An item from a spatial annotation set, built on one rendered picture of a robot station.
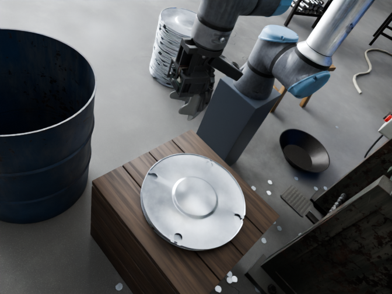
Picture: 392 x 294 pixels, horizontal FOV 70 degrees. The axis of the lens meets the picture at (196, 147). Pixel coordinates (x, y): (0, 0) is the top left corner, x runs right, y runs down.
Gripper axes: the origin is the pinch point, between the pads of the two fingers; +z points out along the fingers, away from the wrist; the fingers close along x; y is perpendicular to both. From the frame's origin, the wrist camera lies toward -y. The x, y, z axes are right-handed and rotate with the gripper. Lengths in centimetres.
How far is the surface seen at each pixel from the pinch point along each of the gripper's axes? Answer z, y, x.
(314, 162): 53, -97, 2
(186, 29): 21, -41, -75
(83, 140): 20.8, 23.1, -12.7
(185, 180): 16.3, 1.2, 10.7
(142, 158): 19.7, 9.1, -1.5
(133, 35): 54, -33, -122
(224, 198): 16.8, -7.4, 18.9
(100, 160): 55, 13, -28
